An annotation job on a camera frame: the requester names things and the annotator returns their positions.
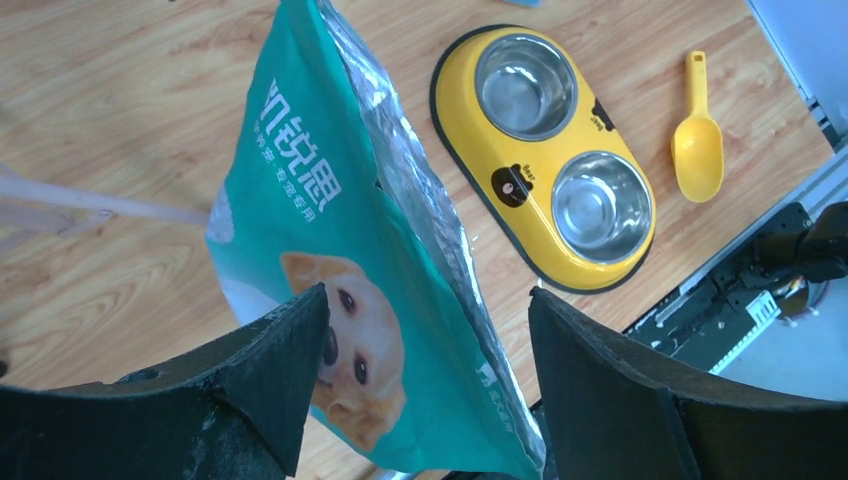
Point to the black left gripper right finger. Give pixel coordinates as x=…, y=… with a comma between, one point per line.
x=617, y=409

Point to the green pet food bag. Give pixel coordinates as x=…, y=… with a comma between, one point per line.
x=330, y=185

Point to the pink music stand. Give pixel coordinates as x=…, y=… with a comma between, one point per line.
x=32, y=208

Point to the yellow plastic scoop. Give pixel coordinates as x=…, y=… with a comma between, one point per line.
x=697, y=143

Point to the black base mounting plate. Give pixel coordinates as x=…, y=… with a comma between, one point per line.
x=776, y=273

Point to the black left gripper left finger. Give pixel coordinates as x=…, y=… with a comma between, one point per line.
x=233, y=408

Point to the yellow double bowl feeder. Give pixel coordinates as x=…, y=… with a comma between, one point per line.
x=521, y=122

